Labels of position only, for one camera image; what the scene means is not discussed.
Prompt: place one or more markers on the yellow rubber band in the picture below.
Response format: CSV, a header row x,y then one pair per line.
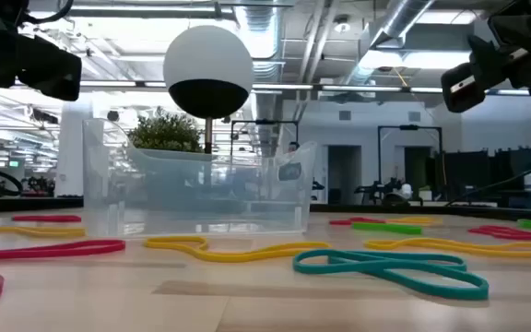
x,y
420,221
228,257
514,252
39,232

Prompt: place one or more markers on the teal rubber band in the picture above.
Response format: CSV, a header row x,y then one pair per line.
x,y
371,267

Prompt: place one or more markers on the black background robot arm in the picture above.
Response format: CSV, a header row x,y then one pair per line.
x,y
376,189

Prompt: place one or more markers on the ceiling light strip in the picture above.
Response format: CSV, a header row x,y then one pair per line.
x,y
122,84
284,87
362,88

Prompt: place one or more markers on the small green potted plant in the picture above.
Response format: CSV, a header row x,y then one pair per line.
x,y
166,133

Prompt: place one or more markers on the white globe table lamp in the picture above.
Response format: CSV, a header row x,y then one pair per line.
x,y
208,55

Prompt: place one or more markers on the clear plastic bag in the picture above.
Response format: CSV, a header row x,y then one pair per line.
x,y
178,207

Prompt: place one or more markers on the person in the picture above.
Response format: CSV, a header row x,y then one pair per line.
x,y
294,147

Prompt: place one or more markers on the silver ventilation duct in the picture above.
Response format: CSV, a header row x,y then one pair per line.
x,y
404,18

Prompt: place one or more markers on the black partition wall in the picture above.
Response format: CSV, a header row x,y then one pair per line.
x,y
477,175

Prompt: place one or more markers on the black background stand frame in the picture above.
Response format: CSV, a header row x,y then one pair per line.
x,y
408,127
265,122

